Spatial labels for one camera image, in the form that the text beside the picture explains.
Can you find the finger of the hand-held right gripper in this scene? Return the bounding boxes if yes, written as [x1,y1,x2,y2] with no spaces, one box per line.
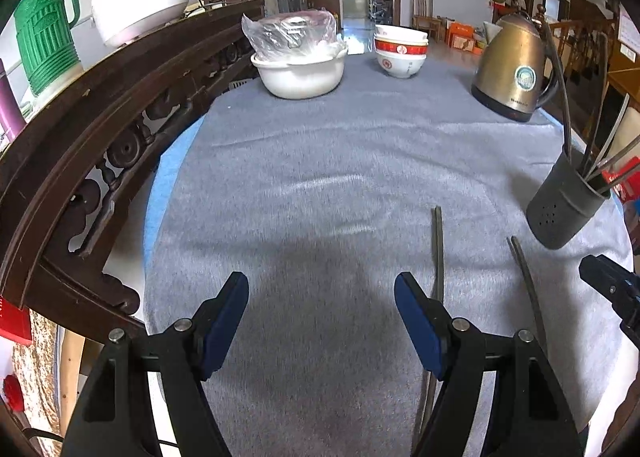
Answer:
[579,254,640,354]

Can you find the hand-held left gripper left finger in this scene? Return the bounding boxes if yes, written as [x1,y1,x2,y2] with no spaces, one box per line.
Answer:
[60,271,250,457]

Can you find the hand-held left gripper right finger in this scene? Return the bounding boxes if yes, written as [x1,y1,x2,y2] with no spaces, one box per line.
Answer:
[393,271,586,457]

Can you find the grey metal chopstick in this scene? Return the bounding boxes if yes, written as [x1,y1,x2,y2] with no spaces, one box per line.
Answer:
[543,22,573,161]
[506,235,550,356]
[591,31,610,174]
[414,206,446,457]

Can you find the grey metal chopstick holder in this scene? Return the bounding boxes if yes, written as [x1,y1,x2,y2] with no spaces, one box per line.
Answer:
[525,146,612,251]

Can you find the blue table cover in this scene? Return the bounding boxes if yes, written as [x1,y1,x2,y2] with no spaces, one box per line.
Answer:
[143,107,632,328]

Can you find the grey tablecloth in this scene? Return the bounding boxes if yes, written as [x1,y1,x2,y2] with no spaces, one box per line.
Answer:
[143,50,634,457]

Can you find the red box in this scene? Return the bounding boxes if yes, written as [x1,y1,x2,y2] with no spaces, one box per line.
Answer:
[0,294,34,346]

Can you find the small red object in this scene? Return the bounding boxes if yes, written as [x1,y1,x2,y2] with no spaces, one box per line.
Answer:
[2,374,27,414]

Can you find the dark carved wooden chair back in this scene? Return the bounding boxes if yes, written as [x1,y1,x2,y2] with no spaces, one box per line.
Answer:
[0,0,267,339]

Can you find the bronze electric kettle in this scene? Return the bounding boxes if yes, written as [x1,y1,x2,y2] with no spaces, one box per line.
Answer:
[470,12,564,124]

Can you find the chopsticks in holder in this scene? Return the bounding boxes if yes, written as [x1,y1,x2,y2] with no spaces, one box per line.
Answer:
[537,0,640,149]

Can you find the white plastic basin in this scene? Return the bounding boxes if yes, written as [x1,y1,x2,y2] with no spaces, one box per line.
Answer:
[250,44,350,100]

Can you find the white bowl red emblem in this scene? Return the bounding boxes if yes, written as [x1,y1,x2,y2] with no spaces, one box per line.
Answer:
[375,50,429,80]

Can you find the white bowl red band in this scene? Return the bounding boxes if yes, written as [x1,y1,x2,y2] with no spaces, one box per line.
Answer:
[374,36,429,59]

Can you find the orange boxes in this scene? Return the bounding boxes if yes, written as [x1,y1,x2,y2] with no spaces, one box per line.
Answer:
[444,21,477,51]

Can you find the plain white bowl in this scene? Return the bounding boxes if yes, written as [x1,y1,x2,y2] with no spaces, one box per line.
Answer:
[373,24,430,46]

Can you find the clear plastic bag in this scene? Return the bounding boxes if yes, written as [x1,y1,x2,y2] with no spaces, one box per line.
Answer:
[241,9,347,61]

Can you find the purple bottle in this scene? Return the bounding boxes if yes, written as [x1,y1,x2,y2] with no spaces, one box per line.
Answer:
[0,59,29,139]

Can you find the white rice cooker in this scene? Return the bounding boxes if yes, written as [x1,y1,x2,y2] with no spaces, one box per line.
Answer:
[90,0,190,49]

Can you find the green thermos jug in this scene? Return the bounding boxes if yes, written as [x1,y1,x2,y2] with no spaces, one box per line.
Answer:
[13,0,84,98]

